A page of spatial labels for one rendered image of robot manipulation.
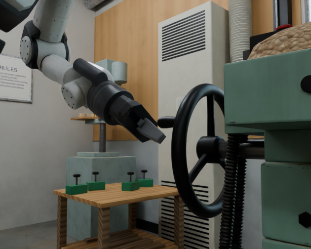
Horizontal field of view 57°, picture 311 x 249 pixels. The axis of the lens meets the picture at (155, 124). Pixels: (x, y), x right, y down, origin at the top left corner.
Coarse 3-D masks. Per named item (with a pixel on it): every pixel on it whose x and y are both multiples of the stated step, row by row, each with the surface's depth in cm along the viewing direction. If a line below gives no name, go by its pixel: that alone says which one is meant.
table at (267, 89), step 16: (240, 64) 27; (256, 64) 26; (272, 64) 25; (288, 64) 24; (304, 64) 23; (224, 80) 28; (240, 80) 27; (256, 80) 26; (272, 80) 25; (288, 80) 24; (304, 80) 23; (224, 96) 28; (240, 96) 26; (256, 96) 26; (272, 96) 25; (288, 96) 24; (304, 96) 23; (240, 112) 26; (256, 112) 25; (272, 112) 25; (288, 112) 24; (304, 112) 23; (240, 128) 48; (256, 128) 33; (272, 128) 33; (288, 128) 33; (304, 128) 33
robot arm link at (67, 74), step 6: (66, 66) 76; (72, 66) 76; (96, 66) 74; (60, 72) 76; (66, 72) 75; (72, 72) 76; (108, 72) 72; (60, 78) 76; (66, 78) 75; (72, 78) 77; (108, 78) 72
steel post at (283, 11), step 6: (276, 0) 182; (282, 0) 182; (288, 0) 180; (276, 6) 182; (282, 6) 181; (288, 6) 180; (276, 12) 182; (282, 12) 181; (288, 12) 179; (276, 18) 182; (282, 18) 181; (288, 18) 179; (276, 24) 182; (282, 24) 181
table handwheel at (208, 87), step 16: (192, 96) 56; (208, 96) 63; (192, 112) 55; (208, 112) 63; (224, 112) 70; (176, 128) 52; (208, 128) 63; (176, 144) 52; (208, 144) 60; (224, 144) 60; (240, 144) 58; (256, 144) 56; (176, 160) 51; (208, 160) 60; (224, 160) 66; (176, 176) 52; (192, 176) 55; (192, 192) 53; (192, 208) 55; (208, 208) 58
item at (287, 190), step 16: (272, 176) 34; (288, 176) 33; (304, 176) 32; (272, 192) 34; (288, 192) 33; (304, 192) 32; (272, 208) 34; (288, 208) 33; (304, 208) 32; (272, 224) 34; (288, 224) 33; (304, 224) 31; (288, 240) 33; (304, 240) 32
